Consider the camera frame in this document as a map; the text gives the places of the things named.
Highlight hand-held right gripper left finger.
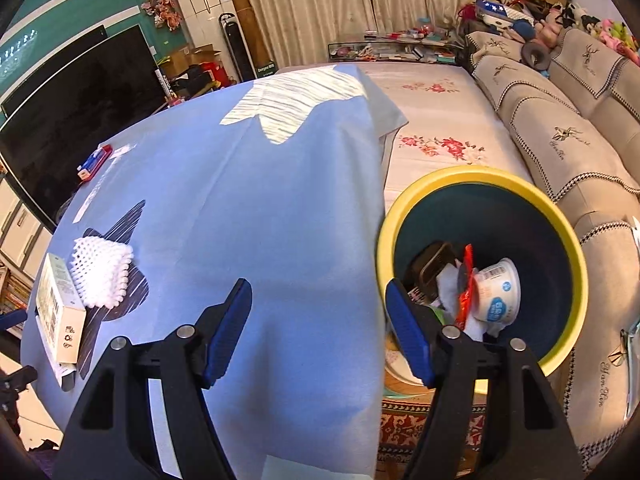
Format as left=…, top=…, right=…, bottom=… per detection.
left=60, top=277, right=253, bottom=480

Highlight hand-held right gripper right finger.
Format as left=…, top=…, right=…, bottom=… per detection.
left=384, top=277, right=583, bottom=480

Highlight white yogurt cup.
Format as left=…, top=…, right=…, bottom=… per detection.
left=470, top=258, right=522, bottom=323

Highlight yellow rimmed bin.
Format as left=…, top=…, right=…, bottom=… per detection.
left=376, top=166, right=588, bottom=394

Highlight white tissue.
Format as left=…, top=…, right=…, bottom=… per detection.
left=434, top=265, right=501, bottom=344

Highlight dark tin box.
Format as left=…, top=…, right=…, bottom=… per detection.
left=417, top=242, right=461, bottom=301

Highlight red snack wrapper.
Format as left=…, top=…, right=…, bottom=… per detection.
left=455, top=244, right=480, bottom=331

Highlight patterned red rug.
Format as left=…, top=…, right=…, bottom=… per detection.
left=380, top=395, right=488, bottom=461

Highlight white foam fruit net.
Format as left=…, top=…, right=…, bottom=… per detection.
left=67, top=237, right=134, bottom=309

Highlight cream cardboard box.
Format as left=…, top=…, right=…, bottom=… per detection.
left=35, top=253, right=87, bottom=365

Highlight red and blue box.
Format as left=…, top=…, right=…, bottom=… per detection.
left=76, top=145, right=113, bottom=181

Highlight floral bed sheet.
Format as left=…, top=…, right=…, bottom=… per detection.
left=275, top=60, right=536, bottom=216

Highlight white drawer cabinet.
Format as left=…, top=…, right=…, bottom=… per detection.
left=0, top=180, right=51, bottom=281

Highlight tall white printed box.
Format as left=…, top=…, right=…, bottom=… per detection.
left=156, top=71, right=176, bottom=106

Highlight beige sofa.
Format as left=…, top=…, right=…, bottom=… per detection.
left=465, top=27, right=640, bottom=461

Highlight black television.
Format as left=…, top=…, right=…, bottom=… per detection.
left=0, top=25, right=169, bottom=231

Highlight open cardboard box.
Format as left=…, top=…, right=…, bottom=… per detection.
left=170, top=45, right=223, bottom=69

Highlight cluttered glass shelf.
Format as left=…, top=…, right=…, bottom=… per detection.
left=327, top=32, right=463, bottom=66

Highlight tower fan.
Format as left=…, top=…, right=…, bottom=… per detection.
left=220, top=12, right=249, bottom=84

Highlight grey neck pillow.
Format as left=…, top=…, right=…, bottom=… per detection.
left=522, top=40, right=551, bottom=66

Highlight artificial flowers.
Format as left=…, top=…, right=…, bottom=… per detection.
left=141, top=0, right=182, bottom=31

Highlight blue starred pillow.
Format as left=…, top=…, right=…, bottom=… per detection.
left=475, top=0, right=536, bottom=31

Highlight beige patterned curtains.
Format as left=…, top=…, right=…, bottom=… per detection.
left=235, top=0, right=518, bottom=63

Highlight pile of plush toys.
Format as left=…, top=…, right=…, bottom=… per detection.
left=535, top=2, right=640, bottom=61

